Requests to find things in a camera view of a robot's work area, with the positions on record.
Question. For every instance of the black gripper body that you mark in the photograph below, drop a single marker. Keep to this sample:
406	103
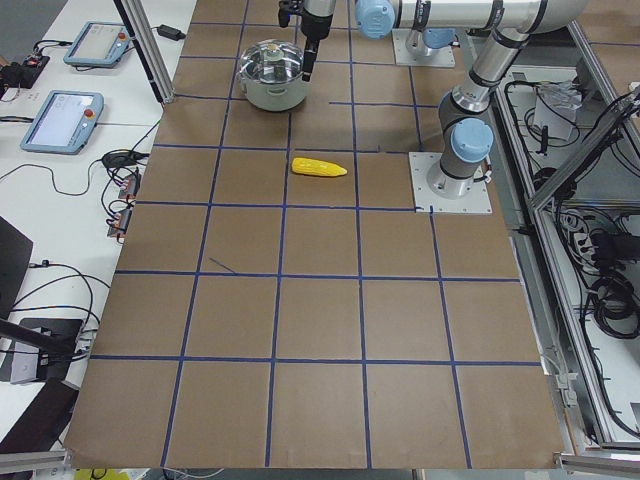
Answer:
316	26

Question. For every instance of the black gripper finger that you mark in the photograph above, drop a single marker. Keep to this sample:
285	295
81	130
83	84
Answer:
307	65

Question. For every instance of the clear glass pot lid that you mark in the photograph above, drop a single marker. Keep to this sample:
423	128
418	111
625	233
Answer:
271	62

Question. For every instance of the yellow corn cob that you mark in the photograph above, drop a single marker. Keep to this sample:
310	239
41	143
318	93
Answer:
317	168

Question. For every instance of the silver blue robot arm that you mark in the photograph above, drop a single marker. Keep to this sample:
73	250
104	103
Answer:
375	20
468	139

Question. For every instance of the silver pale green cooking pot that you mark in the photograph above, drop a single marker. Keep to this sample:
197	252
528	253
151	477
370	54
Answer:
274	98

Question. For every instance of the black power adapter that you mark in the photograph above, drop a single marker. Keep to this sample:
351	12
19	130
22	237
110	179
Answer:
171	33

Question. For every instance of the upper blue teach pendant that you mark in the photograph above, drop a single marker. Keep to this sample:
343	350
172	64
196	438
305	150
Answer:
99	44

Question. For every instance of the blue teach pendant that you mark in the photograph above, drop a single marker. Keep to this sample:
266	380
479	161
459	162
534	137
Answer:
99	44
64	123

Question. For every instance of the small circuit board upper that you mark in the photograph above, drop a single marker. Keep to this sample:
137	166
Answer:
129	187

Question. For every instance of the small circuit board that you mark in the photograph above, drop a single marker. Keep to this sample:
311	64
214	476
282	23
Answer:
118	225
129	187

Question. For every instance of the brown paper table cover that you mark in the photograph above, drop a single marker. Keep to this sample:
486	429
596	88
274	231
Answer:
262	318

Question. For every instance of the white paper box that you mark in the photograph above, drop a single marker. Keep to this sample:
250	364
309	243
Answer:
556	108

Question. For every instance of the lower blue teach pendant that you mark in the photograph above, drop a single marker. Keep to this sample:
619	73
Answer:
64	123

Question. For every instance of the small circuit board lower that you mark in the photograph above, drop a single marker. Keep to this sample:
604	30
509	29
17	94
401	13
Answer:
118	225

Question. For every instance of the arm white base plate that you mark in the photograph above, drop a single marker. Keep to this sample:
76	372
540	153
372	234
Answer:
429	48
434	192

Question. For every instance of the aluminium frame post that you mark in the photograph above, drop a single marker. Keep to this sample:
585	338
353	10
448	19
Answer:
135	20

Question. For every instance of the black camera stand base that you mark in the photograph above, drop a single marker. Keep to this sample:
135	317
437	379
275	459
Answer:
40	349

